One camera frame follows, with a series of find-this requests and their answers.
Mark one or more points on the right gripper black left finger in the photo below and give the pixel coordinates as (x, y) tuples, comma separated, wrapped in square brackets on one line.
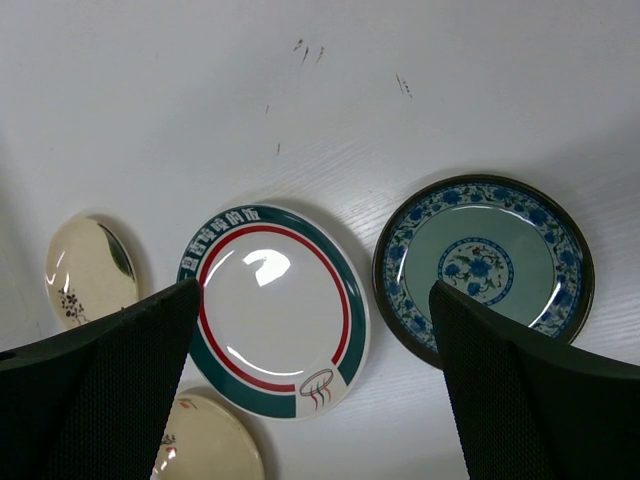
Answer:
[(93, 402)]

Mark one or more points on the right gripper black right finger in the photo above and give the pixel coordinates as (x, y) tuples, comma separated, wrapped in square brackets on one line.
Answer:
[(527, 406)]

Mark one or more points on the white plate red green rim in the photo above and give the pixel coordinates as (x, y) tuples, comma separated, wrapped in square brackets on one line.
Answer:
[(283, 328)]

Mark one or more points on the beige plate with red marks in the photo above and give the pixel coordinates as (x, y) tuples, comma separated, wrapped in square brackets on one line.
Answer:
[(203, 440)]

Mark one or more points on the beige plate with black patch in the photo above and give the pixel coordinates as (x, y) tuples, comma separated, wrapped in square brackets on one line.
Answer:
[(88, 272)]

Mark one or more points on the teal patterned small plate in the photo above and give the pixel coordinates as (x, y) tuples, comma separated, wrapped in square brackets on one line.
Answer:
[(499, 241)]

